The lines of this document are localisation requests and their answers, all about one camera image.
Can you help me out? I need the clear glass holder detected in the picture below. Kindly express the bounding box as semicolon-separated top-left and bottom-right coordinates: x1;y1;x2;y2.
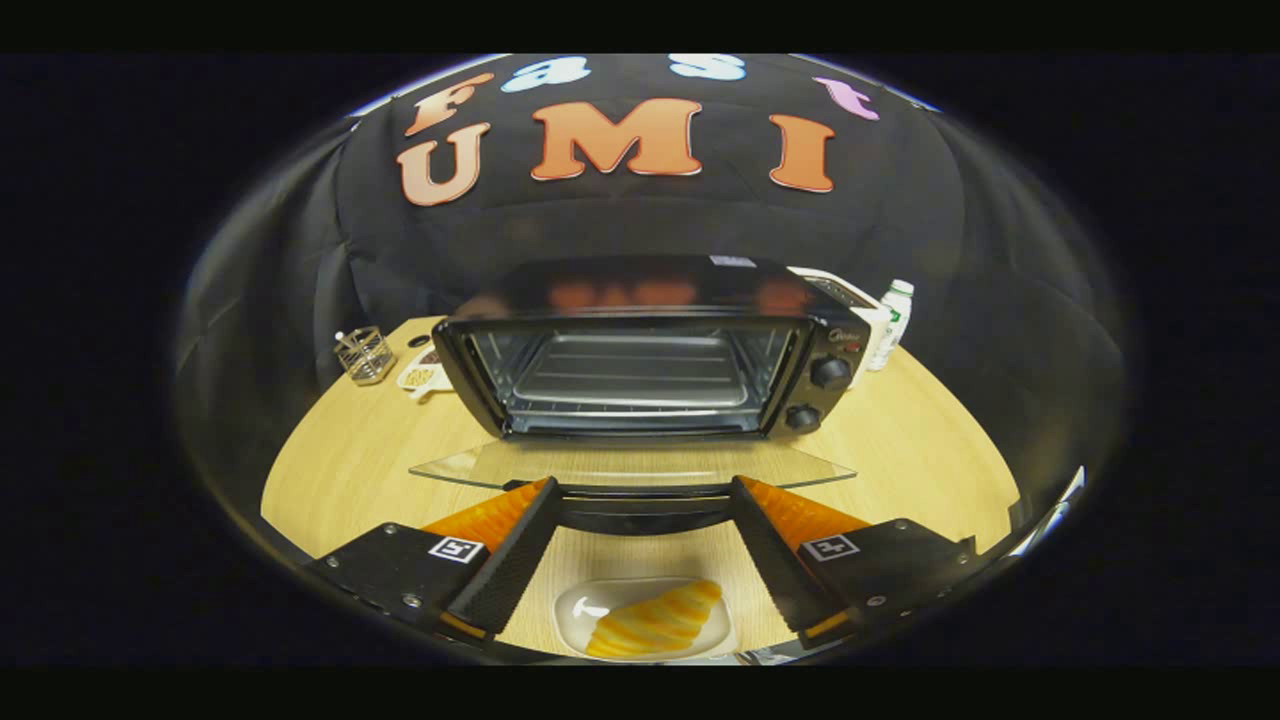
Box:
334;326;397;387

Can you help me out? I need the white pop-up toaster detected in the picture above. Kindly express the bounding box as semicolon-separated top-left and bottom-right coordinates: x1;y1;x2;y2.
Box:
790;266;893;386

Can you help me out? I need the black toaster oven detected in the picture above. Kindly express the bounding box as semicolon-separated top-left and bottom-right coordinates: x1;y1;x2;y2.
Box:
410;255;873;537

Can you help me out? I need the white oval plate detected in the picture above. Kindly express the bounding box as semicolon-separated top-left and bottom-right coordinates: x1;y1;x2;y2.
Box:
553;577;739;663

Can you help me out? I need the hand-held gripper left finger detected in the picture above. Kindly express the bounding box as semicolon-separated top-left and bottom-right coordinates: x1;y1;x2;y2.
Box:
305;477;563;646

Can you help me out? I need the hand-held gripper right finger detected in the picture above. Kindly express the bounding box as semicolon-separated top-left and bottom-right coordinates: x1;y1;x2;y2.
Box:
730;475;979;651

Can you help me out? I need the white divided snack dish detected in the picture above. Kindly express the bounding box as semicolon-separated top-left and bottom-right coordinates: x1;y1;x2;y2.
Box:
397;347;451;403

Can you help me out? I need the golden croissant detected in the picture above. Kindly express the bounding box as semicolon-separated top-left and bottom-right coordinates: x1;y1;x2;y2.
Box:
586;579;724;659

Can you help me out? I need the white plastic bottle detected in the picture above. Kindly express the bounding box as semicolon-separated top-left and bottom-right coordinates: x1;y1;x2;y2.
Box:
868;279;915;373

